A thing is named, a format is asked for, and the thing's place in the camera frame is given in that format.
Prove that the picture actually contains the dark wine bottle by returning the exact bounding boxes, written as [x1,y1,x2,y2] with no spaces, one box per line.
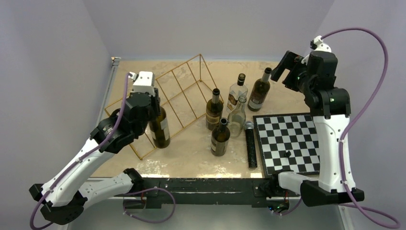
[211,117,230,157]
[148,106,170,149]
[248,67,272,112]

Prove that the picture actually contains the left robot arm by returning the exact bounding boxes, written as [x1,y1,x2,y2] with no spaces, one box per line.
[29,87,160,225]

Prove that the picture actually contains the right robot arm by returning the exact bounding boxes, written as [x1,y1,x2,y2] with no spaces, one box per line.
[269,51,365,207]

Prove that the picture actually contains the clear whisky bottle black cap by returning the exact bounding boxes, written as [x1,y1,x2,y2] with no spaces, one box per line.
[226,73,248,112]

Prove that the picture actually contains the clear empty glass bottle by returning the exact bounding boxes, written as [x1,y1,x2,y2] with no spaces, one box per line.
[227,94,247,138]

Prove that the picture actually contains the green wine bottle silver neck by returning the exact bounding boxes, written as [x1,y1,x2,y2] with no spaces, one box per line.
[205,88,224,130]

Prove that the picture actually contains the black microphone silver head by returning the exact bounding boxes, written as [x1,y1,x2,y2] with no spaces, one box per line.
[243,121,258,169]

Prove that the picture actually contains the black white chessboard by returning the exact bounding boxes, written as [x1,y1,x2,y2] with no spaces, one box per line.
[253,113,320,178]

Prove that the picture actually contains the black chess piece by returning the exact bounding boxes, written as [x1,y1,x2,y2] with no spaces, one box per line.
[284,151,291,158]

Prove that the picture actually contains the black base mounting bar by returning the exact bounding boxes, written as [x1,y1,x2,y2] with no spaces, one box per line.
[126,178,292,208]

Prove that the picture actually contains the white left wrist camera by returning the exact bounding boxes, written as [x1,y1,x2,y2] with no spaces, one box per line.
[128,71,156,96]

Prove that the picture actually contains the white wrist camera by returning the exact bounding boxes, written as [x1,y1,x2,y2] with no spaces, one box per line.
[301,35,332,65]
[128,71,156,96]

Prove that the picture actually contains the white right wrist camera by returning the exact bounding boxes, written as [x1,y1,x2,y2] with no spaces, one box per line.
[301,35,332,65]

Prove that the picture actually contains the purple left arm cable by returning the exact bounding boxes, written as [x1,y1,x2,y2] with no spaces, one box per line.
[30,72,132,230]

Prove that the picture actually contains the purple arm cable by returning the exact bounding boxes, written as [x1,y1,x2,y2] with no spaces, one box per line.
[320,28,401,230]
[30,72,132,230]

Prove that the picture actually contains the gold wire wine rack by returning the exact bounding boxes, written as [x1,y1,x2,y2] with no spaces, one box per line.
[104,54,218,161]

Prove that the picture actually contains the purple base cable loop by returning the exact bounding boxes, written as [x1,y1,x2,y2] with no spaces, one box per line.
[123,187,177,223]

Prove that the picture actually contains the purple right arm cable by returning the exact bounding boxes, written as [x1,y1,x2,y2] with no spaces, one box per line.
[320,28,401,230]

